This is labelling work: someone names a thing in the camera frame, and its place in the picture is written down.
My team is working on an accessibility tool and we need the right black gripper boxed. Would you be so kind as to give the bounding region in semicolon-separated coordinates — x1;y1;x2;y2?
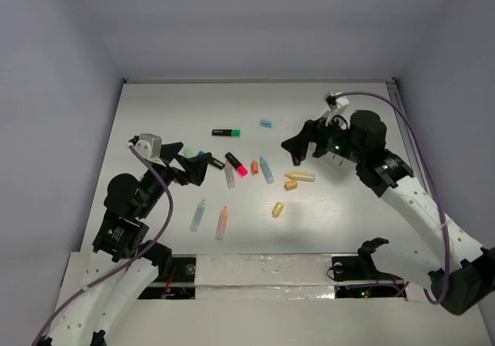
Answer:
282;108;365;163

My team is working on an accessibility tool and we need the blue marker cap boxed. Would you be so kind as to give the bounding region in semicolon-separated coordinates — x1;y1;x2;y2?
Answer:
260;119;272;128

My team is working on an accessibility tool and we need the orange clear marker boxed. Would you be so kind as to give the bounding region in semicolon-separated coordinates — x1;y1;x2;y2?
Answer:
224;161;235;189

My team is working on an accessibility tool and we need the blue pastel marker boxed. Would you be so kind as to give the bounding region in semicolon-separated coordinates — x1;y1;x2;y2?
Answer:
259;156;274;184

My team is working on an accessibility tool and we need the pink black highlighter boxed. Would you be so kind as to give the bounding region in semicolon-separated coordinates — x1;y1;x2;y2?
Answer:
225;152;248;177

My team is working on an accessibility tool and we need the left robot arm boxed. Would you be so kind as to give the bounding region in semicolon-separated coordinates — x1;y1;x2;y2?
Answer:
33;133;212;345

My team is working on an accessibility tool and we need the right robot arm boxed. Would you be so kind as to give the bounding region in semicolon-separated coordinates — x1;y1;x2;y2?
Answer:
281;110;494;316

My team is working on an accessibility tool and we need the green marker cap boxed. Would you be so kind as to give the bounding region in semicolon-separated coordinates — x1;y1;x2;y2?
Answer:
183;147;193;158

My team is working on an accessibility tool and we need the yellow pastel marker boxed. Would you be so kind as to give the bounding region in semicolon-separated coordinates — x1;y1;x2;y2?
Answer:
285;172;316;182

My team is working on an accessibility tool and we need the white two-slot pen holder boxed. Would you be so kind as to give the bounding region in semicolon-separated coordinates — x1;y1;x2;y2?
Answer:
321;152;356;176

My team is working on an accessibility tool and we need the dark yellow marker cap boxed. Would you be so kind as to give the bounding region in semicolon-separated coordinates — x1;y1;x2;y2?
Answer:
284;180;299;190

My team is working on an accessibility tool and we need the orange marker cap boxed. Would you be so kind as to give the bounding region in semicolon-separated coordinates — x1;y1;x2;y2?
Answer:
251;160;259;175

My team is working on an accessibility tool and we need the green pastel marker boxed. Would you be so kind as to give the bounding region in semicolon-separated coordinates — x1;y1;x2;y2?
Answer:
189;199;206;232

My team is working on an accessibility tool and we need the orange pastel marker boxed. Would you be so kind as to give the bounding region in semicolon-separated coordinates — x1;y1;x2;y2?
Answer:
215;207;228;241

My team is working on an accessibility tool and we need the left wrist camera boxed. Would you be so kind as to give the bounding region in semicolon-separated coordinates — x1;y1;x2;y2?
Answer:
128;133;164;165

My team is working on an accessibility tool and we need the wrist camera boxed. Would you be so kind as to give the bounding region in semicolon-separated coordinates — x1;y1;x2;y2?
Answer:
128;133;164;165
323;92;350;125

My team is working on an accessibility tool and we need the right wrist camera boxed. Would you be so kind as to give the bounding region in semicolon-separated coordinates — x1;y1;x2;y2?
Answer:
323;92;350;125

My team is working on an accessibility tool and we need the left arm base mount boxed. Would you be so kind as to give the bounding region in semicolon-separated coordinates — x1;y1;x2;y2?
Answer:
138;255;196;300

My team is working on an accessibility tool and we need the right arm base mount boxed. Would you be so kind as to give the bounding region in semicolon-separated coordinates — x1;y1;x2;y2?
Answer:
326;238;407;300

